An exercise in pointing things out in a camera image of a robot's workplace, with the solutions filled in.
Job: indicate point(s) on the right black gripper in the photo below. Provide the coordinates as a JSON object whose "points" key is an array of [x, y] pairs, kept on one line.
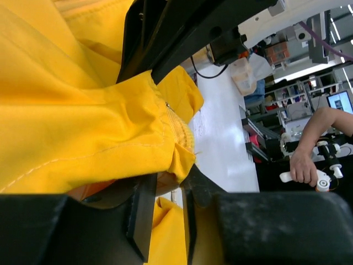
{"points": [[229, 47]]}

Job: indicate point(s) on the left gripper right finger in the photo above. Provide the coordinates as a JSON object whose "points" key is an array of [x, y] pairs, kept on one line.
{"points": [[263, 228]]}

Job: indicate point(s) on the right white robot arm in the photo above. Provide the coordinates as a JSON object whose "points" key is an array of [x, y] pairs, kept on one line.
{"points": [[267, 22]]}

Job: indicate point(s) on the translucent plastic container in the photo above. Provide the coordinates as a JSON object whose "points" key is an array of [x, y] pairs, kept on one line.
{"points": [[243, 77]]}

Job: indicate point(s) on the computer monitor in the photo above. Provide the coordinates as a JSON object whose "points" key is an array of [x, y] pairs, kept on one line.
{"points": [[340, 101]]}

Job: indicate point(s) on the yellow zip-up jacket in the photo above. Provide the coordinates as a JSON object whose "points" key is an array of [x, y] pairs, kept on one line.
{"points": [[67, 126]]}

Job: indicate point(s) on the operator's bare hand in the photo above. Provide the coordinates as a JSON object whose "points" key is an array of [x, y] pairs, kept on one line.
{"points": [[302, 168]]}

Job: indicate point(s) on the operator's bare forearm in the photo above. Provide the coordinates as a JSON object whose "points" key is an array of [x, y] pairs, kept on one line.
{"points": [[322, 120]]}

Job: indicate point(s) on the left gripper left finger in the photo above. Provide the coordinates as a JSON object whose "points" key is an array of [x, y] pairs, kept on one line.
{"points": [[112, 226]]}

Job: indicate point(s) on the white teleoperation controller handle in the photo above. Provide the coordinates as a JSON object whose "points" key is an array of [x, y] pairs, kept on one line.
{"points": [[328, 149]]}

